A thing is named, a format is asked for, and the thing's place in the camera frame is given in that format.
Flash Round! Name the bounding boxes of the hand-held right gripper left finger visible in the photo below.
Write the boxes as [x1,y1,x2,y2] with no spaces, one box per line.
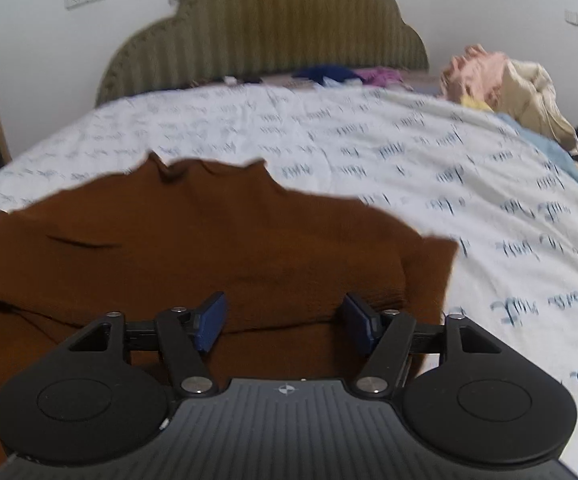
[56,291,229,400]

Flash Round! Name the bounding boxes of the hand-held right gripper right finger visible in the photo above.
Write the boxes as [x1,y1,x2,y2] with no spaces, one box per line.
[343,291,509,397]

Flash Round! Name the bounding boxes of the brown knit garment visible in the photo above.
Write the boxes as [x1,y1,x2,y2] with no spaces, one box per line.
[0,152,459,478]

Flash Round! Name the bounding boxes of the pink clothes pile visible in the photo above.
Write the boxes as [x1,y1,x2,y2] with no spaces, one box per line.
[439,44,512,111]

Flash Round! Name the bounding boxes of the white script-printed blanket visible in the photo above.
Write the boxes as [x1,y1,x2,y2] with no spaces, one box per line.
[0,82,578,480]

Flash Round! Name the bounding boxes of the purple cloth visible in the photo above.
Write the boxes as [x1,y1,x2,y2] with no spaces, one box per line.
[356,66,405,87]

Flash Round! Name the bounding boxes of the yellow cloth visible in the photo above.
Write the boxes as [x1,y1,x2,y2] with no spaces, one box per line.
[459,95,495,113]

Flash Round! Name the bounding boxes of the dark blue cloth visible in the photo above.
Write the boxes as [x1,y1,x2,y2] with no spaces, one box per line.
[291,64,362,86]

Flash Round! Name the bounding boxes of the cream padded garment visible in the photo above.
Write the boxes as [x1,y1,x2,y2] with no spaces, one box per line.
[494,59,578,156]

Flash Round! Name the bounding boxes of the olive ribbed headboard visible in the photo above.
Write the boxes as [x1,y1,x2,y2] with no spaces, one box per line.
[95,0,430,107]

